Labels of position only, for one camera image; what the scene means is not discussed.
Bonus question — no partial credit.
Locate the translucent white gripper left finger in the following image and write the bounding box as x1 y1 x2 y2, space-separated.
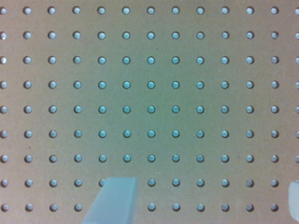
81 177 137 224

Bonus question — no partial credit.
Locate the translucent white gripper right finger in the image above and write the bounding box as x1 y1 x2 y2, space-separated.
289 181 299 219

